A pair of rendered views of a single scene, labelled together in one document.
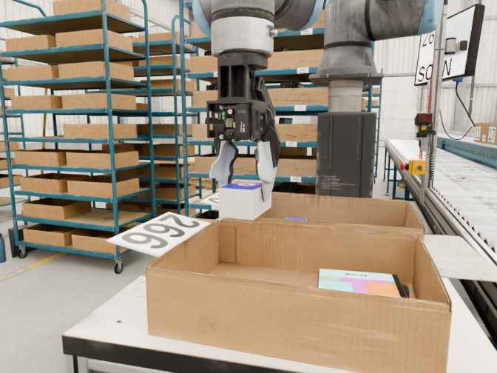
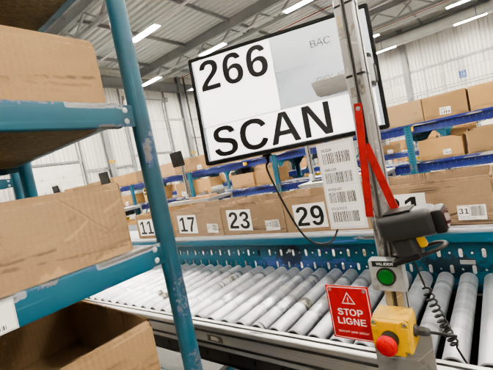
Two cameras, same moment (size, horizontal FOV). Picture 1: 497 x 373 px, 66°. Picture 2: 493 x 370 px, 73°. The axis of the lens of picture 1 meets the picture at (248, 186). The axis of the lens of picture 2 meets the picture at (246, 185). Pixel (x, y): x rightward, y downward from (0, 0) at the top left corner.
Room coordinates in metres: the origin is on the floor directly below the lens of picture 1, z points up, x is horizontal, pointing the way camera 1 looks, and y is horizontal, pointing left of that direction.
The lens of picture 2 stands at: (1.79, -0.09, 1.23)
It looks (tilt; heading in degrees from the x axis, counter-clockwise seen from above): 3 degrees down; 290
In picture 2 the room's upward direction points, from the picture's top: 11 degrees counter-clockwise
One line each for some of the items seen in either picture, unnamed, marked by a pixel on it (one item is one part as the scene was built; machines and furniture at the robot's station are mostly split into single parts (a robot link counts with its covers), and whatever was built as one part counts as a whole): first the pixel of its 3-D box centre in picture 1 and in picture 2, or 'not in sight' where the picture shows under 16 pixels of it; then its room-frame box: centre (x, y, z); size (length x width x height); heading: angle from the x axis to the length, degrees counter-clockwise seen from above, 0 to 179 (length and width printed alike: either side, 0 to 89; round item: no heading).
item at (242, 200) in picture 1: (246, 197); not in sight; (0.60, 0.00, 0.92); 0.10 x 0.06 x 0.05; 161
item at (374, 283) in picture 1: (361, 298); not in sight; (0.55, -0.17, 0.78); 0.19 x 0.14 x 0.02; 168
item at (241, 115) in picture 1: (240, 101); not in sight; (0.57, 0.01, 1.08); 0.09 x 0.08 x 0.12; 161
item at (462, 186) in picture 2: not in sight; (432, 197); (1.58, -1.55, 0.97); 0.39 x 0.29 x 0.17; 162
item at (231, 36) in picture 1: (244, 43); not in sight; (0.58, 0.01, 1.16); 0.10 x 0.09 x 0.05; 71
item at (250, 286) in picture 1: (298, 278); not in sight; (0.57, -0.08, 0.80); 0.38 x 0.28 x 0.10; 73
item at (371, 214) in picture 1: (327, 227); not in sight; (0.87, -0.19, 0.80); 0.38 x 0.28 x 0.10; 74
